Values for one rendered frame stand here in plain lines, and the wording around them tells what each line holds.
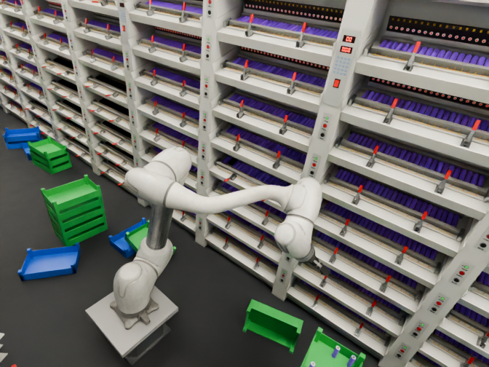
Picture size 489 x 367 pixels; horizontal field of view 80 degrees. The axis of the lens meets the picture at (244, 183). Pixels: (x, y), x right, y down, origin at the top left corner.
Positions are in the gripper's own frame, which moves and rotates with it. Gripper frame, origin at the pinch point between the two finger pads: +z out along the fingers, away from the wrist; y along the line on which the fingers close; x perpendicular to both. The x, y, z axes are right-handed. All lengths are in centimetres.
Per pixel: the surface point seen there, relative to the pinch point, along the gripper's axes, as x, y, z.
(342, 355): -21.7, 26.3, 18.0
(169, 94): 19, -124, -37
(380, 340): -7, 29, 68
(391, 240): 31.6, 12.0, 20.5
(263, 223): -2, -48, 22
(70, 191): -75, -158, -22
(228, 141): 20, -81, -13
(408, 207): 45.4, 11.9, 7.2
